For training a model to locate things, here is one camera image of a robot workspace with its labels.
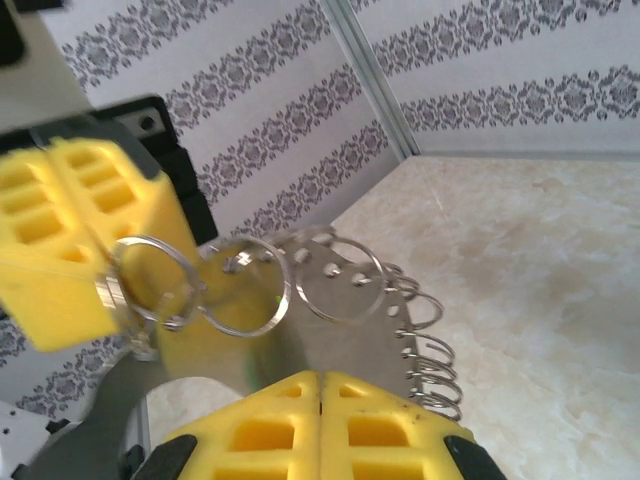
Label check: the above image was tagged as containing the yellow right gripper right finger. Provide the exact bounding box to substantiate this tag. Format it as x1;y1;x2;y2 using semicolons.
319;370;506;480

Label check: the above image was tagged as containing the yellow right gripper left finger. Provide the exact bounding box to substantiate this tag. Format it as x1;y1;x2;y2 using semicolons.
144;370;321;480

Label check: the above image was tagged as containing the silver split keyring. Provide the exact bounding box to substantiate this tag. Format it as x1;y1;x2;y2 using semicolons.
93;234;207;332

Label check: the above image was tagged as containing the aluminium corner post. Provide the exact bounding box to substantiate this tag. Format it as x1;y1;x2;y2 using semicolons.
319;0;424;160

